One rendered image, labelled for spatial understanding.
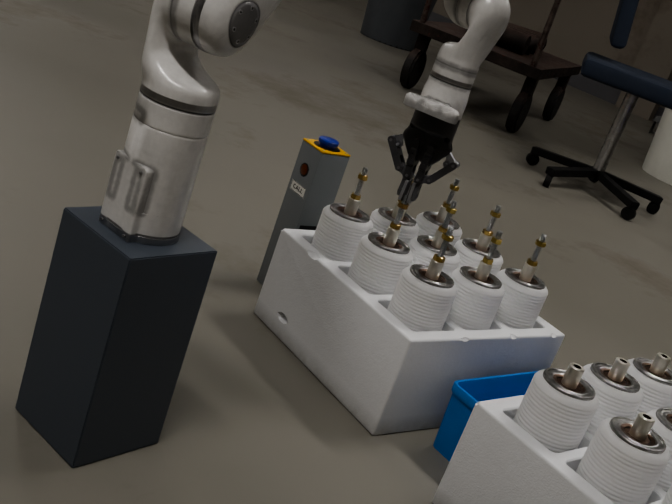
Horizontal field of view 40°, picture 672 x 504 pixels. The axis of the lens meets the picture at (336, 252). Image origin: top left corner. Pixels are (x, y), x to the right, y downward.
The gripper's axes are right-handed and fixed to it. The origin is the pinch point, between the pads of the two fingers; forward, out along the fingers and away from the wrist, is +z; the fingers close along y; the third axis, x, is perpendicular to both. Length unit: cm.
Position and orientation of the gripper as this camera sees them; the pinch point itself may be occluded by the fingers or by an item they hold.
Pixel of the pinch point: (408, 190)
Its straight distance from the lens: 154.6
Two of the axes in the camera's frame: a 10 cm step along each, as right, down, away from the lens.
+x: -3.6, 2.2, -9.1
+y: -8.8, -4.1, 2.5
